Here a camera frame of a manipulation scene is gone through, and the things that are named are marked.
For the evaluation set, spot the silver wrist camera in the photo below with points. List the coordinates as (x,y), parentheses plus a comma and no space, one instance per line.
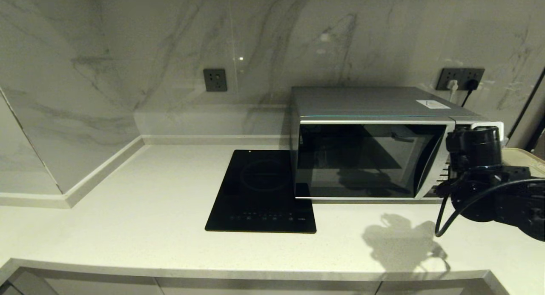
(487,125)

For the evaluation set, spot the grey single wall outlet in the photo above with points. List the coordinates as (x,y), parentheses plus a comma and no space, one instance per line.
(215,80)

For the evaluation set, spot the silver microwave oven body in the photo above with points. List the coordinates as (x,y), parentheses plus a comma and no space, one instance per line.
(362,101)

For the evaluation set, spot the black induction cooktop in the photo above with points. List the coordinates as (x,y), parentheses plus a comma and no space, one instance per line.
(255,193)

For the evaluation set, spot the black glass microwave door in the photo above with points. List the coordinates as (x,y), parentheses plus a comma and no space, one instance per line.
(362,167)

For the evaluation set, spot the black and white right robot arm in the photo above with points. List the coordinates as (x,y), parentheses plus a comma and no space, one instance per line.
(489,197)

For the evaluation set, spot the grey double wall outlet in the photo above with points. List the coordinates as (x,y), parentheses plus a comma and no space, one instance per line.
(443,74)

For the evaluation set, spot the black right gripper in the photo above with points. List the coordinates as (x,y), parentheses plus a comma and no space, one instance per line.
(445,189)

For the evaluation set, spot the white paper sheet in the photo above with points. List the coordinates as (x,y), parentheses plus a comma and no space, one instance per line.
(433,104)

